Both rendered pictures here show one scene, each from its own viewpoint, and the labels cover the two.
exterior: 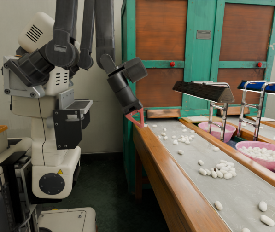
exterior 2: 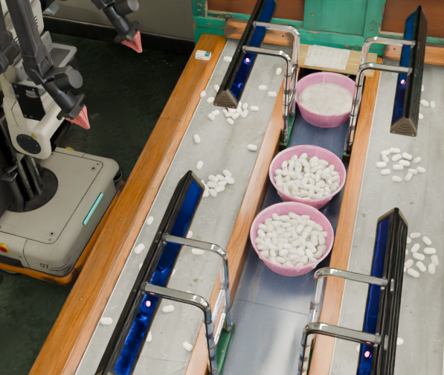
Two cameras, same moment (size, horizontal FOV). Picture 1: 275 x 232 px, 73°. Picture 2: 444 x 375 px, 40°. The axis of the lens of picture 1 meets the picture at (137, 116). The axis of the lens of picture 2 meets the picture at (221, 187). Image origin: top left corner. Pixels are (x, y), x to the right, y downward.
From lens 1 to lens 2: 1.66 m
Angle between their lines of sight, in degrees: 41
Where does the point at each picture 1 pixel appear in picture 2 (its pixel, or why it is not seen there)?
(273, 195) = (219, 231)
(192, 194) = (134, 202)
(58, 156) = (28, 121)
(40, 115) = (5, 77)
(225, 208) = (155, 225)
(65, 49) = not seen: outside the picture
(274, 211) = not seen: hidden behind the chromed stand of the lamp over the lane
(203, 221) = (115, 228)
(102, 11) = (21, 33)
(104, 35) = (27, 53)
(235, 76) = not seen: outside the picture
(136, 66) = (63, 81)
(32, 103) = not seen: outside the picture
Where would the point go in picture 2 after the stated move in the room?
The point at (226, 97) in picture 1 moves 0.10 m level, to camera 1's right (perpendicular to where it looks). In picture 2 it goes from (223, 101) to (252, 109)
